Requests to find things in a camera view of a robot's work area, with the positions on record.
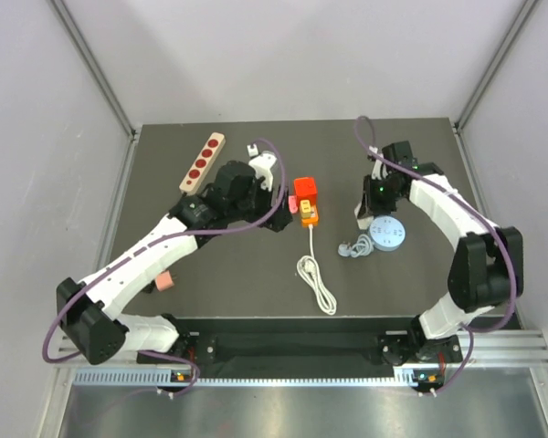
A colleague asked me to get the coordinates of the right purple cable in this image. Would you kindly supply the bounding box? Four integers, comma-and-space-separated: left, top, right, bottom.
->
353, 115, 517, 396

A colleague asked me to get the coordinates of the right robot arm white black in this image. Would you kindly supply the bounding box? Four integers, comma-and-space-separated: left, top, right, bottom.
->
354, 141, 523, 365

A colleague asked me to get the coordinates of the white cord with plug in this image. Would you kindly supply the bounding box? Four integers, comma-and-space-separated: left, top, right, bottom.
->
296, 225, 338, 317

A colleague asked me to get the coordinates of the yellow cube charger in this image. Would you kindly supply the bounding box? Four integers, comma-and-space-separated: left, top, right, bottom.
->
299, 199, 313, 220

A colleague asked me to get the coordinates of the blue round power socket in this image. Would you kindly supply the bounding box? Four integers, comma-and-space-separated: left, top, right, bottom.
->
369, 215, 406, 252

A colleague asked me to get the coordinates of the blue socket grey cord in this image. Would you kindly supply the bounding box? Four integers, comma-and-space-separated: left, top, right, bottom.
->
337, 233, 375, 259

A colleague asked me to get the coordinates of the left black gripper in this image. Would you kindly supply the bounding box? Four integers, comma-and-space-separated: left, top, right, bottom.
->
227, 176, 291, 232

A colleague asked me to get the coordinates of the beige red power strip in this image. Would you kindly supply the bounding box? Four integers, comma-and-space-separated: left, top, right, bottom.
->
179, 132, 226, 194

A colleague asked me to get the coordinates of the white usb charger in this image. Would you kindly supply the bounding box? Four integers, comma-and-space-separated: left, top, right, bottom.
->
354, 194, 374, 231

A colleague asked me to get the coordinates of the red plug adapter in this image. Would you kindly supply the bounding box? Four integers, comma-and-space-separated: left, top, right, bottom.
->
293, 176, 318, 205

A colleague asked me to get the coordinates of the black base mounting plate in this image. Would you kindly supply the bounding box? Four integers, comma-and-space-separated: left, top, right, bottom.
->
136, 330, 462, 369

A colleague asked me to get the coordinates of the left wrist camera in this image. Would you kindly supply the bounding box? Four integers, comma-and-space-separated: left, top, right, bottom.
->
247, 143, 278, 192

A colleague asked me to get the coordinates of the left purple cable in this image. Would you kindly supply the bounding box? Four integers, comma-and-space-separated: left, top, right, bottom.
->
42, 138, 288, 393

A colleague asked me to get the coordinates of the orange power strip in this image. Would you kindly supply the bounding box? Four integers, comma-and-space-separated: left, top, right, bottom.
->
300, 205, 320, 228

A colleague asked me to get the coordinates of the grey slotted cable duct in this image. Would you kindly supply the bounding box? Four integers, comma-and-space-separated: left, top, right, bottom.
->
73, 368, 437, 388

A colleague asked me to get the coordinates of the purple cable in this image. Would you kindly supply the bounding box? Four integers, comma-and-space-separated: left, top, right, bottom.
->
42, 138, 288, 393
353, 115, 517, 396

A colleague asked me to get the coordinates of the pink square adapter plug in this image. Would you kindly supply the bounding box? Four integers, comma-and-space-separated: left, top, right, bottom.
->
288, 195, 299, 214

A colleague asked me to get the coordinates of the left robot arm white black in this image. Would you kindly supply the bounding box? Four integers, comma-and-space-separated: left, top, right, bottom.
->
56, 151, 292, 365

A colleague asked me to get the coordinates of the salmon pink plug adapter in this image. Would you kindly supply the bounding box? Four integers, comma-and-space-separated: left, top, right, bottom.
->
154, 271, 174, 291

